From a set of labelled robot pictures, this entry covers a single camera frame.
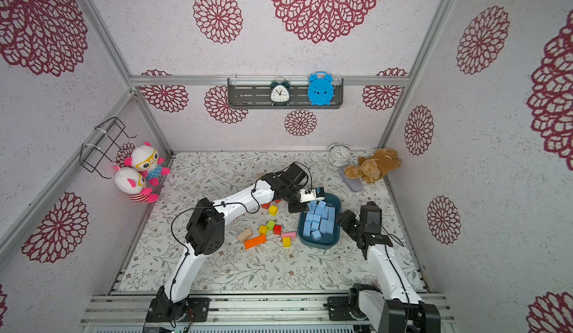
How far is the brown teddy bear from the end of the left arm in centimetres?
34

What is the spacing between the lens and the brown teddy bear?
97 centimetres

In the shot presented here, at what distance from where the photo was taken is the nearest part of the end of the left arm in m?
0.69
